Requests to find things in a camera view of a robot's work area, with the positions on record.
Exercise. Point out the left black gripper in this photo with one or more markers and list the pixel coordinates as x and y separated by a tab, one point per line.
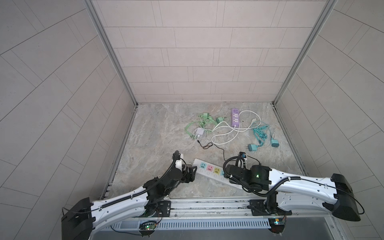
191	177

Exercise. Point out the white multicolour power strip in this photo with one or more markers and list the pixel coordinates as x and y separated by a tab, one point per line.
213	171

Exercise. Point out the white charger with black cable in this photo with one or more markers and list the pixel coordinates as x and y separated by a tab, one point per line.
179	162

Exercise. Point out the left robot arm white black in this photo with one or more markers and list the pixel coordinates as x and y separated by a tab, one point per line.
86	218

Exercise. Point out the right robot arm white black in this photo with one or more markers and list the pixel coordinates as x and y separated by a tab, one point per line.
283	192

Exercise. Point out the teal charger plug left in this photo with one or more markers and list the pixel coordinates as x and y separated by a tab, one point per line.
252	147

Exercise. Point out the teal charger plug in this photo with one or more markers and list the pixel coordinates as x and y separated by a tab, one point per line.
252	147
275	143

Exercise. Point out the teal charger plug right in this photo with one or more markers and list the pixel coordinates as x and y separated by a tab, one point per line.
275	143

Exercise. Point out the green charger plug centre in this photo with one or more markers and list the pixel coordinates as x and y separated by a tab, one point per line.
220	119

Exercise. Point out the left circuit board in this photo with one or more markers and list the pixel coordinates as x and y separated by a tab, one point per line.
148	226

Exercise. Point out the circuit board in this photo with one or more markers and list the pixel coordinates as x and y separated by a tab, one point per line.
277	225
148	226

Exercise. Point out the right circuit board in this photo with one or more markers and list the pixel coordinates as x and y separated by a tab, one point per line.
277	225

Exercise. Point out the purple power strip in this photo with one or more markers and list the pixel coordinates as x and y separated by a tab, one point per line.
235	118

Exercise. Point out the aluminium mounting rail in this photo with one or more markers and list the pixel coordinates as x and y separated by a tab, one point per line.
207	214

